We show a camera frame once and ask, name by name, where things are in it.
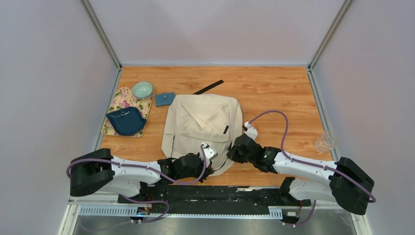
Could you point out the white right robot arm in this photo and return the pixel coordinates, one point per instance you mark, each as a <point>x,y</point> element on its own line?
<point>342,181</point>

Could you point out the dark blue leaf dish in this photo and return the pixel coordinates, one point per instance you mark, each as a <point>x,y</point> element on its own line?
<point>127,121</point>

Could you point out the small blue wallet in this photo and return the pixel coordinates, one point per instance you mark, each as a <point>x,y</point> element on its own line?
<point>164,99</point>

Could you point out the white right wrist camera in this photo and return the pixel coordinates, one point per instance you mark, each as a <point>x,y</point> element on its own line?
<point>250,131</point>

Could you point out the beige canvas backpack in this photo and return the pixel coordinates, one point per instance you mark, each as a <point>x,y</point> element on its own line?
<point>195,118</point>

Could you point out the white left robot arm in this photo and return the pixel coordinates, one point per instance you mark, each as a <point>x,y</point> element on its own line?
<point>100,171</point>

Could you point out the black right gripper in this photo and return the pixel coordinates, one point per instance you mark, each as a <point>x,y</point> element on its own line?
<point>233,154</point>

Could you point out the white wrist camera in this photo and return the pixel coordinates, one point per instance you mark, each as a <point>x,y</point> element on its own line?
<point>208,153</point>
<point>250,131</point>

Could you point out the floral cloth placemat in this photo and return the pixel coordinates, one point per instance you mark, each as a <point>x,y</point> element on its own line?
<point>124,98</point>

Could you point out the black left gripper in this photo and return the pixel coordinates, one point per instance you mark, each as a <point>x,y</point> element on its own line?
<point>209,171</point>

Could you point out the pale green ceramic bowl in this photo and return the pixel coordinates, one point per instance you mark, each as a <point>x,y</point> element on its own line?
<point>143,90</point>

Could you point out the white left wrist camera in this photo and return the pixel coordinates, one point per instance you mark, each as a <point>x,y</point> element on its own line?
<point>208,153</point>

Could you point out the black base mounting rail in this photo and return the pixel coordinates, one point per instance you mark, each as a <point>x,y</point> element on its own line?
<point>218,201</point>

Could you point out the clear plastic cup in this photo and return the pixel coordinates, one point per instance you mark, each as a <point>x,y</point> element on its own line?
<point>327,141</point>

